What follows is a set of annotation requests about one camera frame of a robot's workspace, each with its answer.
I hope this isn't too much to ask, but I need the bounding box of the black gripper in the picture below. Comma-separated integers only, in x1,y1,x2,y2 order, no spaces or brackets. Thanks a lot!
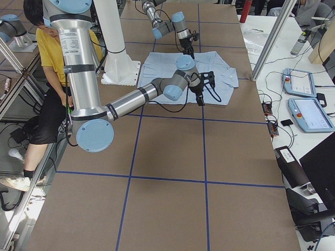
179,37,195,59
189,77,205,106

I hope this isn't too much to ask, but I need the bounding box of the light blue button shirt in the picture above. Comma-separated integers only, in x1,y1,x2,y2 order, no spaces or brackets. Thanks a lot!
137,51,239,105

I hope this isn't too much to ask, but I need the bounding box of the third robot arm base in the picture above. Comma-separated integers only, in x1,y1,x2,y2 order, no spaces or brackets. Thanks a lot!
1,14,37,53

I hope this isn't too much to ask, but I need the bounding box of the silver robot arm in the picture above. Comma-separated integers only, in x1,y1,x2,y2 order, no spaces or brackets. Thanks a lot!
141,1,199,59
43,1,205,152

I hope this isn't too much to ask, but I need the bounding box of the red bottle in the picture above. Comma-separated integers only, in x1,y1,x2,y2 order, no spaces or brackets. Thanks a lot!
239,0,252,24

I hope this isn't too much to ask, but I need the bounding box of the upper blue teach pendant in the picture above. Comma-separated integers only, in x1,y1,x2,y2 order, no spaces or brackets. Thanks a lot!
282,68,317,97

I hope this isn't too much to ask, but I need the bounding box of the blue teach pendant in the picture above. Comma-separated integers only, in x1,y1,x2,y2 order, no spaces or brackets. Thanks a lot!
287,97,334,133
282,68,317,97

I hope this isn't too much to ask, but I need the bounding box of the lower blue teach pendant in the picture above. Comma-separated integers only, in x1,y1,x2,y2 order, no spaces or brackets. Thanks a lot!
287,97,334,133

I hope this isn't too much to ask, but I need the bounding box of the clear water bottle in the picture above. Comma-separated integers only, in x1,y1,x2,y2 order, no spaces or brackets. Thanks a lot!
291,29,311,55

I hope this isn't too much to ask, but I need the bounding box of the black monitor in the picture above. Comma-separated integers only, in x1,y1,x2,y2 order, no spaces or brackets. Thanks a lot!
299,134,334,209

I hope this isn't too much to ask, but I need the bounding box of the person in yellow shirt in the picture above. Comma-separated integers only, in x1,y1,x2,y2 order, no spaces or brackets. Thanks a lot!
0,0,104,191

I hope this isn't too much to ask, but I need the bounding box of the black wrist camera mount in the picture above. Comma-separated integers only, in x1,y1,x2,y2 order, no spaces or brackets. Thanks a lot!
199,71,215,89

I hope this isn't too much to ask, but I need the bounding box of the white camera pole base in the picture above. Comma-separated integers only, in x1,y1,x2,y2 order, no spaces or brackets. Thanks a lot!
94,0,141,86

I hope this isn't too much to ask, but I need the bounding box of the aluminium frame post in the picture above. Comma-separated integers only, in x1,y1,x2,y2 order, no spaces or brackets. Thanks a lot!
250,0,296,82

